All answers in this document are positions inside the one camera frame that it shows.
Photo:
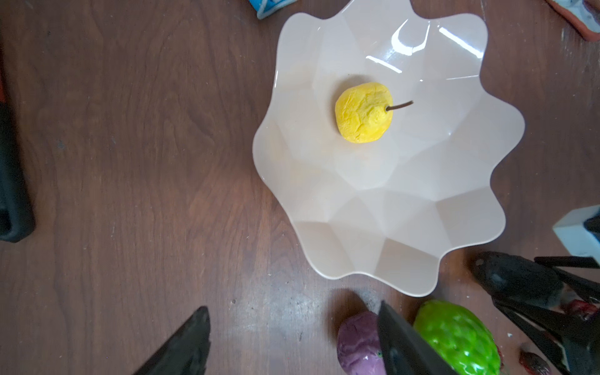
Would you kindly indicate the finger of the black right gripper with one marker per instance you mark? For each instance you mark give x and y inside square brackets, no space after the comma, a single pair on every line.
[541,281]
[569,342]

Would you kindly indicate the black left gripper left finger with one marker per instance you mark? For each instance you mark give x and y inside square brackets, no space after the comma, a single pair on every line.
[186,351]

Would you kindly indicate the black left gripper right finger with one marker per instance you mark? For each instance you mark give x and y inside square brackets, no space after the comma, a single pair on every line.
[403,349]

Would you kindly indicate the purple fake fruit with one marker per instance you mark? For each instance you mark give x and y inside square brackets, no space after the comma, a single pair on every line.
[358,345]

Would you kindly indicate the green bumpy fake fruit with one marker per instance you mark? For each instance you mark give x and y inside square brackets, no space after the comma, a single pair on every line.
[459,337]

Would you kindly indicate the pink wavy fruit bowl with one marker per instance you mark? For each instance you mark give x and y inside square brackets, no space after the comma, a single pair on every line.
[389,209]

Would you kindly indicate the fake cherry pair right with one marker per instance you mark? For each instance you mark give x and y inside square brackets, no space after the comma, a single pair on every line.
[580,309]

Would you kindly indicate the fake cherry middle right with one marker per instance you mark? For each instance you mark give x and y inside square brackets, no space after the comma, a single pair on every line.
[534,364]

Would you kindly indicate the red black pipe wrench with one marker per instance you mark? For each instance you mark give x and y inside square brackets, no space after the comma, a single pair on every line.
[17,215]

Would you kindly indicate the red white work glove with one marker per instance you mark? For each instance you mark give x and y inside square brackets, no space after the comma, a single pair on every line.
[583,15]

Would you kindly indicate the blue work glove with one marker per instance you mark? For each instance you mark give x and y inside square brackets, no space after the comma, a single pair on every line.
[265,8]

